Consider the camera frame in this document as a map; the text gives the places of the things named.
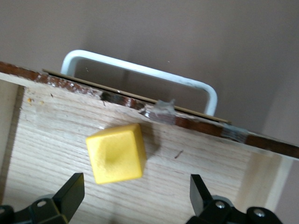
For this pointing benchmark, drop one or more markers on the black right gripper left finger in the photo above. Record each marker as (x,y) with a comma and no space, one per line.
(67,198)

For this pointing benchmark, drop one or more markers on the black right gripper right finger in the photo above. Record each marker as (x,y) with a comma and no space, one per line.
(201,200)

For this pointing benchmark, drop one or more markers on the yellow cube block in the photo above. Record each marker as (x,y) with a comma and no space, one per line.
(116,154)

